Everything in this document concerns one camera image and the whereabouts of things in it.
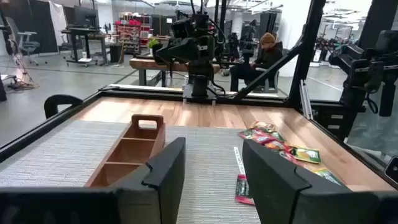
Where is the black waste bin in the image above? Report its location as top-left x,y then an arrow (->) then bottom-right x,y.
108,42 -> 124,65

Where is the black chair back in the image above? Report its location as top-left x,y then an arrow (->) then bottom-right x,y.
44,94 -> 84,119

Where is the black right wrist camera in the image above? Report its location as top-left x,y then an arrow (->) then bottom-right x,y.
170,12 -> 215,37

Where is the grey woven placemat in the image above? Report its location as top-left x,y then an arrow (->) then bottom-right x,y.
0,119 -> 262,224

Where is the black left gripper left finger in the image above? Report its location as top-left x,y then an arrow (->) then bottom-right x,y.
0,136 -> 187,224

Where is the black table-level camera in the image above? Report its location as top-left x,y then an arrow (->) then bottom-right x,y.
384,156 -> 398,185

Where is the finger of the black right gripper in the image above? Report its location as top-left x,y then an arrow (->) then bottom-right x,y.
158,55 -> 187,65
155,42 -> 175,58

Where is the black standing desk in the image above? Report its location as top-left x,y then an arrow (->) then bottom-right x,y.
60,27 -> 108,68

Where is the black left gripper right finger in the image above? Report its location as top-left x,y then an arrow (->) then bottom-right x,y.
242,139 -> 398,224

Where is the white label strip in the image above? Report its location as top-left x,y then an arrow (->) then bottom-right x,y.
233,146 -> 247,175

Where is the grey office chair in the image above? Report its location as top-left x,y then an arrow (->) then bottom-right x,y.
5,17 -> 49,67

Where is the black computer monitor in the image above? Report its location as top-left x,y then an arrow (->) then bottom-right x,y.
73,5 -> 100,29

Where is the wooden three-compartment tray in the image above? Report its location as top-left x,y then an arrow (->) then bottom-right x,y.
85,113 -> 166,188

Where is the person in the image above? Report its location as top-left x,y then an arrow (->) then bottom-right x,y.
229,32 -> 284,93

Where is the wooden workbench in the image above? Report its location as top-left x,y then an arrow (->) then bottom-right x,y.
129,57 -> 221,88

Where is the shelf with red bins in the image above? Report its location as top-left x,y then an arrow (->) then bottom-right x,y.
113,12 -> 153,56

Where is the tangled cable bundle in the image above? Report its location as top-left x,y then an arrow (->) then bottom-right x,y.
6,46 -> 40,91

